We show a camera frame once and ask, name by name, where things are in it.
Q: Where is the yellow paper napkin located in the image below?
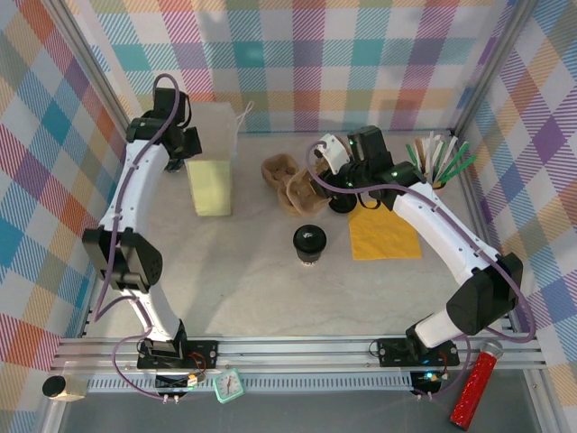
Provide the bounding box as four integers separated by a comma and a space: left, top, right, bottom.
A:
348, 207, 424, 262

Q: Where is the white stirrer stick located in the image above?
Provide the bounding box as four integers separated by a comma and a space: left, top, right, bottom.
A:
437, 134, 459, 180
430, 137, 446, 180
423, 130, 437, 176

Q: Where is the printed paper takeout bag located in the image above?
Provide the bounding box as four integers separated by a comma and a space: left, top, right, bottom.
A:
185, 99, 256, 218

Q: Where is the black plastic cup lid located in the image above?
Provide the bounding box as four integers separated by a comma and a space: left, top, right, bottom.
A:
291, 224, 327, 254

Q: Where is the grey slotted cable duct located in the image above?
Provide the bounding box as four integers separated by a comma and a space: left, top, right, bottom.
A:
85, 377, 416, 392

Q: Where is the single cardboard cup carrier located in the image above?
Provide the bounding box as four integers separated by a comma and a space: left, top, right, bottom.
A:
277, 169, 333, 217

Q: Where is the brass block with black disc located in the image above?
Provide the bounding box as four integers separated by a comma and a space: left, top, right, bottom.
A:
41, 373, 87, 401

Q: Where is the brown wooden stirrer stick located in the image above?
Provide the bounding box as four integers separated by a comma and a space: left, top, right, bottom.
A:
414, 139, 428, 176

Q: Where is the black paper coffee cup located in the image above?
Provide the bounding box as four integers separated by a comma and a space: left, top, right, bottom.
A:
296, 247, 324, 267

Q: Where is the red glitter toy microphone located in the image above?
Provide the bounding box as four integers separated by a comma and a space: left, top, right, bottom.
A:
449, 339, 505, 428

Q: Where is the aluminium frame post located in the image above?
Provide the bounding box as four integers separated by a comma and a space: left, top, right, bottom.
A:
450, 0, 540, 136
44, 0, 140, 148

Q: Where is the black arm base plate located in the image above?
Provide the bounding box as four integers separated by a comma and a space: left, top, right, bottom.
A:
376, 336, 461, 367
136, 340, 220, 370

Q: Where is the aluminium triple mounting rail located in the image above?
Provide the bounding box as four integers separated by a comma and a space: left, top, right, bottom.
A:
52, 332, 545, 372

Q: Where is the black control board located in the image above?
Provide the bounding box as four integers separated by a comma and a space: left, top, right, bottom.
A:
408, 369, 446, 397
154, 372, 209, 392

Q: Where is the red black power wire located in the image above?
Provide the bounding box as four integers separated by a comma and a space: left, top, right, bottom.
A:
439, 347, 457, 379
188, 350, 213, 376

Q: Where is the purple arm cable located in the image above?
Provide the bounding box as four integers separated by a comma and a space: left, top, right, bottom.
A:
92, 74, 181, 401
306, 140, 537, 401

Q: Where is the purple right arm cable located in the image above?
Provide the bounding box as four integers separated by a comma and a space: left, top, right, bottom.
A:
306, 140, 537, 401

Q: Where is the mint square alarm clock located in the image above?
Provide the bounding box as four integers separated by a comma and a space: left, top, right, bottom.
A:
212, 368, 246, 404

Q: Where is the green stirrer stick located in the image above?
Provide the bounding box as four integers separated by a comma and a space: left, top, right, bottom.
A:
442, 142, 470, 183
405, 143, 424, 175
444, 155, 478, 185

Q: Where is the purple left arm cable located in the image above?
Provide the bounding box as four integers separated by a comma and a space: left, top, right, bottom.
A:
92, 74, 181, 401

